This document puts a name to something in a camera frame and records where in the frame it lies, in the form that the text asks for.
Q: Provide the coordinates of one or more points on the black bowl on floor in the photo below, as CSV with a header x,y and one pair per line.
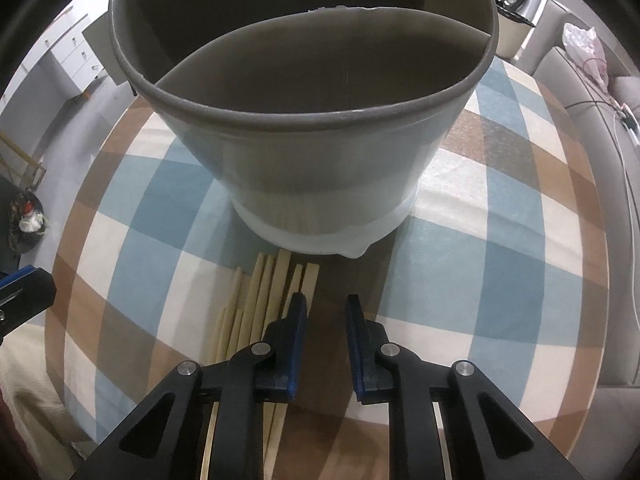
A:
x,y
27,222

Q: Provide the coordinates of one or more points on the white power strip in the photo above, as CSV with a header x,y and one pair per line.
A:
x,y
631,123

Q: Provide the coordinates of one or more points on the beige cabinet near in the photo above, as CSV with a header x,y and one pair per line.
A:
x,y
97,34

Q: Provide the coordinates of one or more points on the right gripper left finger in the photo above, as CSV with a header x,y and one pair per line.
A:
x,y
207,417

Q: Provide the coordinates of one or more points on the white drawer dresser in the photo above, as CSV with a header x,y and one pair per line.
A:
x,y
59,66

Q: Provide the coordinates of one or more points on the checkered tablecloth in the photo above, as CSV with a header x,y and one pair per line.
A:
x,y
502,261

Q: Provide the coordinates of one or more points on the white plastic bag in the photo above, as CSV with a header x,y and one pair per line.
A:
x,y
584,47

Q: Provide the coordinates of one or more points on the beige trash bin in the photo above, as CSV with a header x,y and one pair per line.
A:
x,y
513,29

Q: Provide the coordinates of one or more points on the grey white utensil holder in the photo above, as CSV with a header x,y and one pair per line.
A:
x,y
317,116

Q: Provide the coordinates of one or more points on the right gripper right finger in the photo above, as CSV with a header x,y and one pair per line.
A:
x,y
445,421

